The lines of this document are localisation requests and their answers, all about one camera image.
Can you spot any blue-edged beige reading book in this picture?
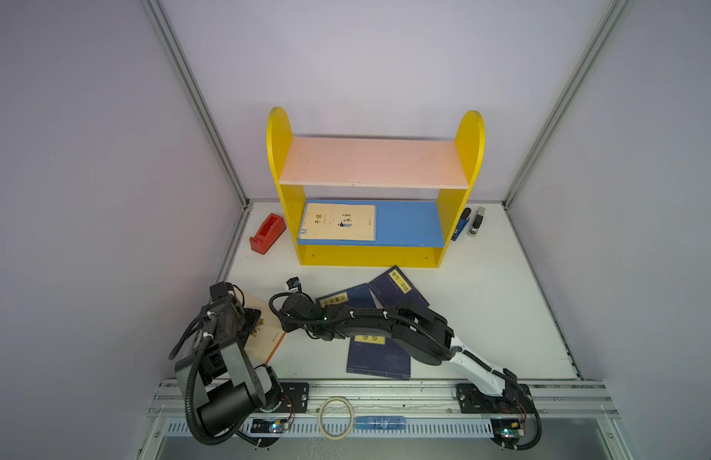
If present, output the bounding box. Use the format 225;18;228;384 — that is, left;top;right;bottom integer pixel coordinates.
299;202;376;242

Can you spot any red-edged beige reading book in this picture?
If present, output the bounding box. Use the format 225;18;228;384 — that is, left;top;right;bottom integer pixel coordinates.
243;292;286;366

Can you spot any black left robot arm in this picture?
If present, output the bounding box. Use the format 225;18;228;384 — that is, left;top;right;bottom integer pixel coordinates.
169;282;284;446

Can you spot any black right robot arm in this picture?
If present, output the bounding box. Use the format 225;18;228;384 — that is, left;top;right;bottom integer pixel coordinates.
268;289;537;415

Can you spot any yellow blue pink bookshelf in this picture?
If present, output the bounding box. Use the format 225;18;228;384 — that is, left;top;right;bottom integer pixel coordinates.
266;107;486;268

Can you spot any small dark blue poetry book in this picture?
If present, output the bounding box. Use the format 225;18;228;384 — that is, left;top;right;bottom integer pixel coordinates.
368;266;429;309

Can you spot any red tape dispenser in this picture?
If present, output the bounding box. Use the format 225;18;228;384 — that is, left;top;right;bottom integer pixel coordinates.
249;213;286;255

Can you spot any blue stapler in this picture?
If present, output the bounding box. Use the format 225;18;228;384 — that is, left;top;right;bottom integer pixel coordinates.
451;207;471;242

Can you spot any grey black stapler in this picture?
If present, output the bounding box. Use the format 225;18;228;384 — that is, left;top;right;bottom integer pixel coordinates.
468;206;486;237

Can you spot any large dark blue book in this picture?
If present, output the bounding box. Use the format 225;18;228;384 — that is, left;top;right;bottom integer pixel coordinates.
346;335;411;381

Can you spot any blue label strip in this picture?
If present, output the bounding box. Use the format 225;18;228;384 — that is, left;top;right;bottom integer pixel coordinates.
353;416;407;431

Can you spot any masking tape roll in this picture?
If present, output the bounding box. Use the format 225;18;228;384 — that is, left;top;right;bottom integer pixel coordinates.
317;396;355;441

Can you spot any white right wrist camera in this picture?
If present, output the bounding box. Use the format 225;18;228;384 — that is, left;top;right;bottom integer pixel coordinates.
286;277;302;292

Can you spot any black corrugated left cable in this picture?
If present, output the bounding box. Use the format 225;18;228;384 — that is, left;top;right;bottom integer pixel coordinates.
182;335;247;447

